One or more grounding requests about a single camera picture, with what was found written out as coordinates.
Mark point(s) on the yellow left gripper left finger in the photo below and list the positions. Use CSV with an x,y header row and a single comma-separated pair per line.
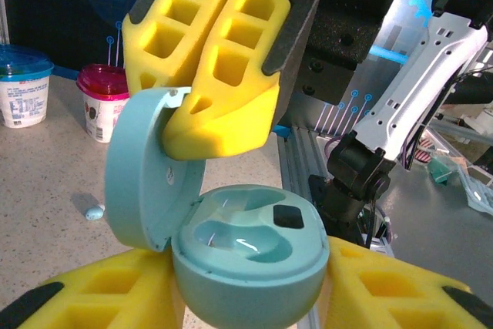
x,y
96,298

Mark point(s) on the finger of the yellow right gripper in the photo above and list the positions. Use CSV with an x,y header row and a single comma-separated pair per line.
x,y
239,121
154,63

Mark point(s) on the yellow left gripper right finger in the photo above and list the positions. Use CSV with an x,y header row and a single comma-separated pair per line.
x,y
396,298

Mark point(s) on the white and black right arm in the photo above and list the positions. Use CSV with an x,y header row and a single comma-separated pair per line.
x,y
423,74

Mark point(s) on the white cup with pink lid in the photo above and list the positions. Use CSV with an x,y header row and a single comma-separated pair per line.
x,y
98,121

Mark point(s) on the white cup with blue lid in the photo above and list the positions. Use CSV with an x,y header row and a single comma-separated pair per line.
x,y
23,101

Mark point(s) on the teal plastic object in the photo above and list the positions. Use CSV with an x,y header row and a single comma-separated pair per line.
x,y
443,169

